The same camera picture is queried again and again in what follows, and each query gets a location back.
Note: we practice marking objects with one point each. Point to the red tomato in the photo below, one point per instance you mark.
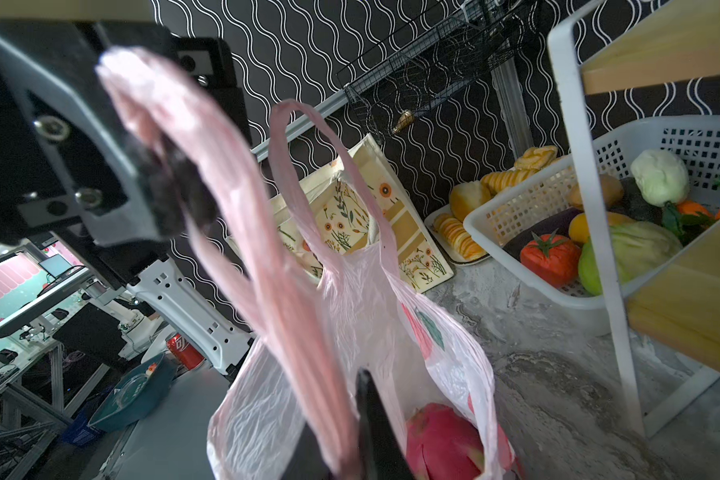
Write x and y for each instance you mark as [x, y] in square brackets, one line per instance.
[552, 257]

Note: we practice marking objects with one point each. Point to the wooden two-tier shelf rack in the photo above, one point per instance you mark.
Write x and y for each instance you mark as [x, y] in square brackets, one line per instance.
[678, 303]

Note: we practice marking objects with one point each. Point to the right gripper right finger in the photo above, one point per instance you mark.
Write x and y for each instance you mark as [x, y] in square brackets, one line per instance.
[380, 453]

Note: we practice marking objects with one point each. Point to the cream canvas tote bag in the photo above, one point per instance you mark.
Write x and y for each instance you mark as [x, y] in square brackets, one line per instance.
[343, 220]

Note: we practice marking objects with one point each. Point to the pink dragon fruit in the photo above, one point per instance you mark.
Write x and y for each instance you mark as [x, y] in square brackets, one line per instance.
[441, 444]

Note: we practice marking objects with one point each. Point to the green cabbage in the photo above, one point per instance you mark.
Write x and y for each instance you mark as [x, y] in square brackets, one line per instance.
[639, 247]

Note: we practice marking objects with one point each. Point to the black wire wall basket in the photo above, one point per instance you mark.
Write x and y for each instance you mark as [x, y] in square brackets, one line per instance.
[431, 57]

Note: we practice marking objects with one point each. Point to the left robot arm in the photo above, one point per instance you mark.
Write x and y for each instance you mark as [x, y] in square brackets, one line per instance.
[162, 286]

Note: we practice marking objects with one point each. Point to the striped long bread loaf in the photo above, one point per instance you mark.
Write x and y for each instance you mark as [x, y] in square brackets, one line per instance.
[458, 239]

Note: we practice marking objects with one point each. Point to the brown potato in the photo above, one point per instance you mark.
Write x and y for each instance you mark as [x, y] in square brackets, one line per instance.
[612, 192]

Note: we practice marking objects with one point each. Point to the pink plastic grocery bag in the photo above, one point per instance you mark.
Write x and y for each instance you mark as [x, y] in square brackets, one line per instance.
[312, 337]

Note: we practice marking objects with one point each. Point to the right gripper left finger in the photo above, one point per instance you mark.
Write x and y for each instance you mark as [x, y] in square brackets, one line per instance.
[306, 462]

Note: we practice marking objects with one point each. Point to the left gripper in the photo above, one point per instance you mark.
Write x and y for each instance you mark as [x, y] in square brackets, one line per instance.
[69, 167]

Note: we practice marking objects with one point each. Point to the long braided bread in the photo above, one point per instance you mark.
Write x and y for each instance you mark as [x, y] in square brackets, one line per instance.
[496, 182]

